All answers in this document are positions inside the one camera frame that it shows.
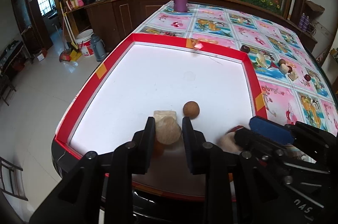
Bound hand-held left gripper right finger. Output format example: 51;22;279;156
182;117;293;224

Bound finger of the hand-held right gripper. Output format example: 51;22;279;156
235;129;291;185
249;116;338;150

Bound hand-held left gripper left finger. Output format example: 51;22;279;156
29;117;156;224

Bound round beige ball fruit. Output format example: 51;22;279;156
155;118;183;146

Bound red-edged white tray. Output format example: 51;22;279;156
54;33;268;201

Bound dark glass-topped table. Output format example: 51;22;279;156
51;134;264;224

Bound grey thermos jug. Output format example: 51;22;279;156
90;34;107;62

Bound yellow broom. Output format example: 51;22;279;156
59;2;82;61

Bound red dustpan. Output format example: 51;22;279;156
59;23;72;63

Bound white plastic bucket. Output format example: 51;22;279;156
76;29;94;58

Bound wooden cabinet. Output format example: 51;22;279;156
48;0;317;55

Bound small cardboard box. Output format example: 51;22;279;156
35;49;48;62

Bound wooden chair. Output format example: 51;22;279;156
0;157;28;201

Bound brown wall shelf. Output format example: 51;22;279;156
305;0;325;13

